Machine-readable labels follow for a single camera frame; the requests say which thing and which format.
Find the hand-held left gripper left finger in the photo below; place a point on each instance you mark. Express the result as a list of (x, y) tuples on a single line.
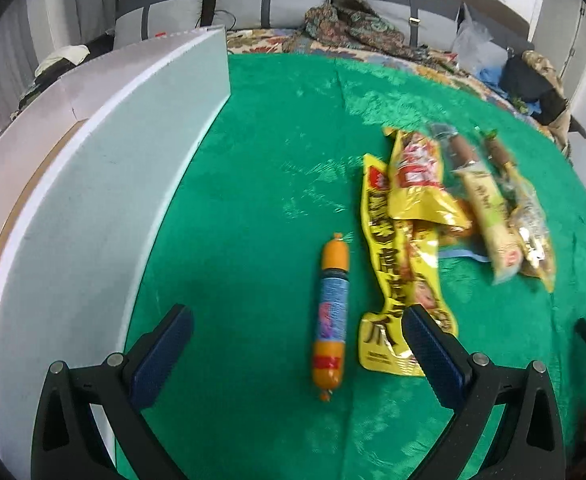
[(165, 350)]

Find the blue cloth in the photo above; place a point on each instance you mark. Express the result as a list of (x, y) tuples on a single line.
[(490, 77)]

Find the cream snack packet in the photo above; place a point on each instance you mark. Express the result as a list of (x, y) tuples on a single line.
[(488, 215)]

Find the long yellow snack packet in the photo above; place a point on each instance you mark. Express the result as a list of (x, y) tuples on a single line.
[(380, 240)]

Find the floral bedsheet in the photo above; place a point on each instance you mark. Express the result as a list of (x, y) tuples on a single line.
[(263, 40)]

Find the pale yellow cloth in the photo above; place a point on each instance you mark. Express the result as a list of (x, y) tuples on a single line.
[(60, 57)]

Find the gold clear snack packet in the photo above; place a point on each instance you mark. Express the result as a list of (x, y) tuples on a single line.
[(530, 225)]

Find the white foam box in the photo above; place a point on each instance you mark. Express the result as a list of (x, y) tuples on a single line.
[(98, 185)]

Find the black bag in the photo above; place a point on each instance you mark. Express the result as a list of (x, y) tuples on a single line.
[(528, 80)]

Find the dark patterned cloth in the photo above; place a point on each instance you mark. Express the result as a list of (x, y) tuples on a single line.
[(353, 25)]

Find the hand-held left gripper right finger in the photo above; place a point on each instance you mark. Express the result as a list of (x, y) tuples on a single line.
[(433, 355)]

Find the clear plastic bag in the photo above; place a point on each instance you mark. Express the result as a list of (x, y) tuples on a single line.
[(475, 42)]

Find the orange blue snack packet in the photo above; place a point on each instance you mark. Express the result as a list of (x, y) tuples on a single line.
[(455, 234)]

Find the green patterned cloth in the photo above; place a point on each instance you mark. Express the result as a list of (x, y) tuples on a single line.
[(273, 160)]

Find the orange sausage blue label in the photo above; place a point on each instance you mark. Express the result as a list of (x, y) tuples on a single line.
[(332, 310)]

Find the yellow packet red white label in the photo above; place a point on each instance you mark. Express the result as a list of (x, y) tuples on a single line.
[(415, 180)]

